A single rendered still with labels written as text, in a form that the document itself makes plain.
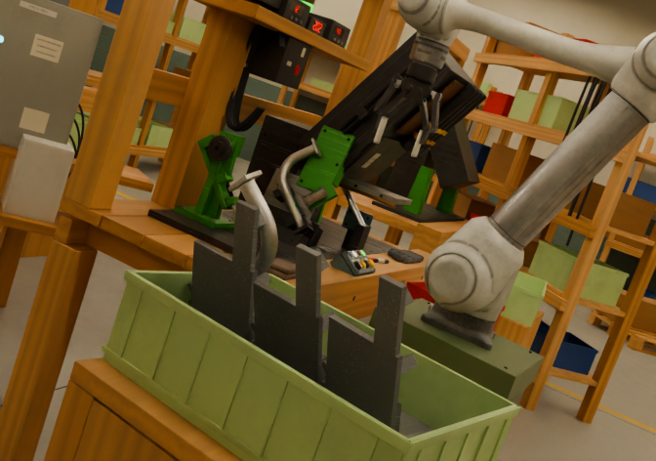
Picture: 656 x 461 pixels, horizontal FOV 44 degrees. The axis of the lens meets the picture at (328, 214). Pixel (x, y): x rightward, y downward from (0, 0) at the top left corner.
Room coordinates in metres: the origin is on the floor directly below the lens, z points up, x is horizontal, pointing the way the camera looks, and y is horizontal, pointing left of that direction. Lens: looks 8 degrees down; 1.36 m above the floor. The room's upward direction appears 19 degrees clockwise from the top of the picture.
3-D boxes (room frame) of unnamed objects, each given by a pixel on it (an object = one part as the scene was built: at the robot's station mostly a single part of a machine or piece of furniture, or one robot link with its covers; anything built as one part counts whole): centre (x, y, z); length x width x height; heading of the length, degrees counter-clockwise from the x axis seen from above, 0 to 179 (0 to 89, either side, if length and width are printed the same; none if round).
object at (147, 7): (2.81, 0.36, 1.36); 1.49 x 0.09 x 0.97; 158
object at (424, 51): (2.09, -0.11, 1.54); 0.09 x 0.09 x 0.06
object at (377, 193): (2.73, -0.04, 1.11); 0.39 x 0.16 x 0.03; 68
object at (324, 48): (2.79, 0.32, 1.52); 0.90 x 0.25 x 0.04; 158
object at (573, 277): (5.88, -1.31, 1.19); 2.30 x 0.55 x 2.39; 20
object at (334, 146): (2.60, 0.05, 1.17); 0.13 x 0.12 x 0.20; 158
